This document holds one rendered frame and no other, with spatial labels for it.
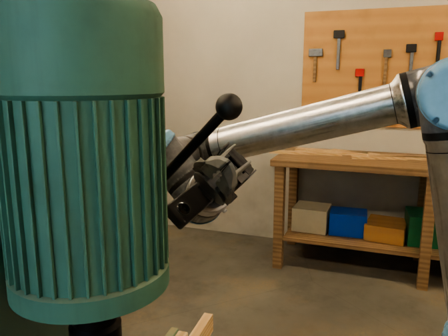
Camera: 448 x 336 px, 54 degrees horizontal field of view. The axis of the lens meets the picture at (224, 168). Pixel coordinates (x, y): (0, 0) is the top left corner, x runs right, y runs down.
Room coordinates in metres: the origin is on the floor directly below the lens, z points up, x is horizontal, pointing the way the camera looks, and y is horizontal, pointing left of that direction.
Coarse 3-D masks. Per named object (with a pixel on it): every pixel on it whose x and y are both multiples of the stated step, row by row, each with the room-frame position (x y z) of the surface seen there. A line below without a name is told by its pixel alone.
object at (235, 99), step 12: (228, 96) 0.55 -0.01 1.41; (216, 108) 0.56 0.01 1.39; (228, 108) 0.55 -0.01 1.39; (240, 108) 0.56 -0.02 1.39; (216, 120) 0.56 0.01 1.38; (228, 120) 0.56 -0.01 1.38; (204, 132) 0.57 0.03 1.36; (192, 144) 0.57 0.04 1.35; (180, 156) 0.58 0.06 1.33; (168, 168) 0.58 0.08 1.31
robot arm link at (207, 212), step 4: (192, 180) 0.83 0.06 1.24; (188, 184) 0.84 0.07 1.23; (192, 184) 0.83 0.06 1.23; (224, 204) 0.82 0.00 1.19; (208, 208) 0.81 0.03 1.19; (212, 208) 0.81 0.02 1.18; (216, 208) 0.81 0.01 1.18; (220, 208) 0.82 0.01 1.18; (224, 208) 0.82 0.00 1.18; (204, 212) 0.81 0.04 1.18; (208, 212) 0.81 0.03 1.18; (212, 212) 0.81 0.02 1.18; (216, 212) 0.81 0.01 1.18; (220, 212) 0.85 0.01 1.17; (224, 212) 0.84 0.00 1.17; (204, 216) 0.84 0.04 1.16; (208, 216) 0.84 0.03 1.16
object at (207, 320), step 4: (204, 316) 0.84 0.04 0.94; (208, 316) 0.84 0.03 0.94; (212, 316) 0.84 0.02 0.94; (200, 320) 0.83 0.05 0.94; (204, 320) 0.83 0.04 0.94; (208, 320) 0.83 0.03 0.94; (212, 320) 0.84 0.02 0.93; (200, 324) 0.81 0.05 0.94; (204, 324) 0.81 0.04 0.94; (208, 324) 0.82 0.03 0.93; (212, 324) 0.84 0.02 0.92; (196, 328) 0.80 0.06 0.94; (200, 328) 0.80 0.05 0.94; (204, 328) 0.80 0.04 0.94; (208, 328) 0.82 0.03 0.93; (212, 328) 0.84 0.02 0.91; (192, 332) 0.78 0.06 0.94; (196, 332) 0.78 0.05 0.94; (200, 332) 0.78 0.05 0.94; (204, 332) 0.80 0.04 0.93; (208, 332) 0.82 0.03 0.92
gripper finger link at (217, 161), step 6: (234, 144) 0.69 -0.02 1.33; (228, 150) 0.68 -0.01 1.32; (216, 156) 0.67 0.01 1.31; (222, 156) 0.67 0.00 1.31; (210, 162) 0.66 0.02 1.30; (216, 162) 0.65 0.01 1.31; (222, 162) 0.64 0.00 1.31; (228, 162) 0.64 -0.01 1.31; (204, 168) 0.70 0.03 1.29; (210, 168) 0.67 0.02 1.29; (216, 168) 0.65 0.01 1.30; (222, 168) 0.64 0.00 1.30; (210, 174) 0.69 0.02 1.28; (216, 174) 0.69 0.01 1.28
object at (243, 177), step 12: (228, 144) 0.76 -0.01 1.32; (228, 156) 0.74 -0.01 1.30; (240, 156) 0.75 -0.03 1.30; (252, 168) 0.74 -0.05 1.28; (204, 180) 0.72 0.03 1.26; (216, 180) 0.72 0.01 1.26; (240, 180) 0.73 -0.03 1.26; (204, 192) 0.76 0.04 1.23; (216, 192) 0.71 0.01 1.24; (216, 204) 0.80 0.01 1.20
